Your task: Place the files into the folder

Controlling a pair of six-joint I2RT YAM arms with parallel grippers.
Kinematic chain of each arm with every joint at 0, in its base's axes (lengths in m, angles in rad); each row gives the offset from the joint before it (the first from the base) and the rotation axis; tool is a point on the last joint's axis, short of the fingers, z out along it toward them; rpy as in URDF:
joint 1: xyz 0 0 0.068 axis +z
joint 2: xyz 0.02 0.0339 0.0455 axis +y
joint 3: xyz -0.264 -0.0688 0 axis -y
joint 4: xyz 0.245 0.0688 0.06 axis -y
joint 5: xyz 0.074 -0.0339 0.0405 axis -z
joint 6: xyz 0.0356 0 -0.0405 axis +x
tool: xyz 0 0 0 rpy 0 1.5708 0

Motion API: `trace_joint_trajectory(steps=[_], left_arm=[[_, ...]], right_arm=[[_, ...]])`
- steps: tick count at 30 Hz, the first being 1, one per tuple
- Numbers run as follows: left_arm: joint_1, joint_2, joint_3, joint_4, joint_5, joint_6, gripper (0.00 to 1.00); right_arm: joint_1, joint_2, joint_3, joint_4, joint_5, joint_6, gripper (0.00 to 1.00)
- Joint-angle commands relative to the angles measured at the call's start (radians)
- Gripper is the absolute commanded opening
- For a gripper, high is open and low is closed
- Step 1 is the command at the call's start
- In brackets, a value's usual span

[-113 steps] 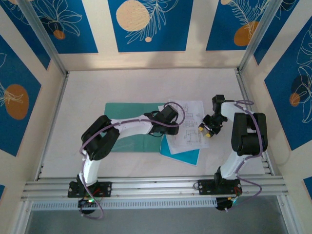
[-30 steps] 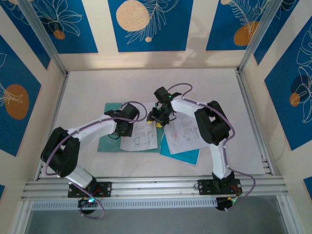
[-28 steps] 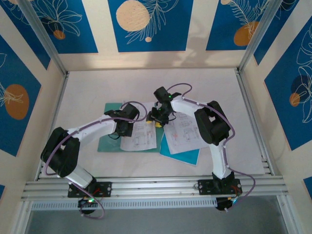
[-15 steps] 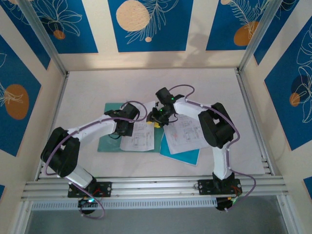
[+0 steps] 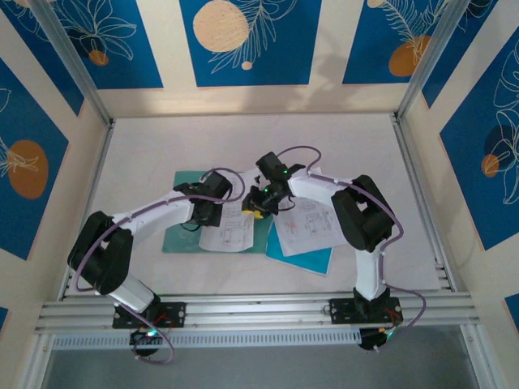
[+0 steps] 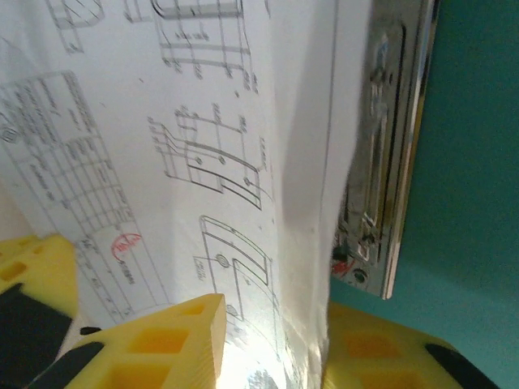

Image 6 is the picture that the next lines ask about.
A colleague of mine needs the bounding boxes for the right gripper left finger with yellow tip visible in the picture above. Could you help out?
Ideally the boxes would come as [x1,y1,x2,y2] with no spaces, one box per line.
[24,293,226,389]

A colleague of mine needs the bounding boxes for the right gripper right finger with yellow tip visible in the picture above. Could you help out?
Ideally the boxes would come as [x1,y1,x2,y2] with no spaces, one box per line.
[322,301,502,389]

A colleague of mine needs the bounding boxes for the printed drawing paper sheet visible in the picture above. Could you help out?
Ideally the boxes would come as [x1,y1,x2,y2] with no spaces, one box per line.
[0,0,358,389]

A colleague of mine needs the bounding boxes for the green paper folder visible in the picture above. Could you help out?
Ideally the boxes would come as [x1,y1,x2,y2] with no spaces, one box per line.
[330,0,519,389]

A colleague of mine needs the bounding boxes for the chrome folder clip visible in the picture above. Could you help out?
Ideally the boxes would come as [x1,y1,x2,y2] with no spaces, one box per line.
[330,0,441,301]

